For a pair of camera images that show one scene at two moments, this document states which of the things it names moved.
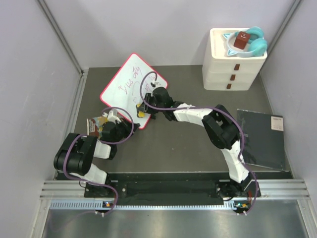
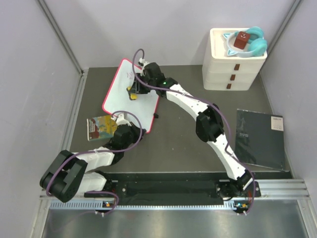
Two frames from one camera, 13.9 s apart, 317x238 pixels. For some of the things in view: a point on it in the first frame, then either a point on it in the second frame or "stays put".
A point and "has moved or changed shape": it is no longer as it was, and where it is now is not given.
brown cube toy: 241,40 stays put
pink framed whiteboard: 126,89 has moved or changed shape
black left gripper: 126,125 to 137,131
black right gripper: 147,111 to 136,88
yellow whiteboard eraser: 141,114 to 132,96
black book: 264,139 stays put
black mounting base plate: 174,184 stays put
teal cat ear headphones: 256,46 stays put
